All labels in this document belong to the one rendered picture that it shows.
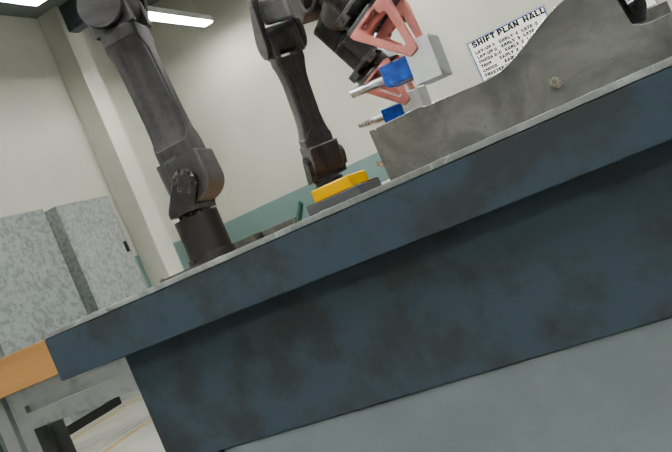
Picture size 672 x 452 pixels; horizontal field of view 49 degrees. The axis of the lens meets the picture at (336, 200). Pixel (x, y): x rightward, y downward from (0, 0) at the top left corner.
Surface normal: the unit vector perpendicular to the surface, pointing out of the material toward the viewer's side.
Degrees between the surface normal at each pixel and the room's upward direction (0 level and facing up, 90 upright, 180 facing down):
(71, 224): 90
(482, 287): 90
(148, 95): 90
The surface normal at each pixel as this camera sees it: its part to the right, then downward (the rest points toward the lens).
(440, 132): -0.40, 0.15
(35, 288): 0.84, -0.37
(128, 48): -0.04, 0.20
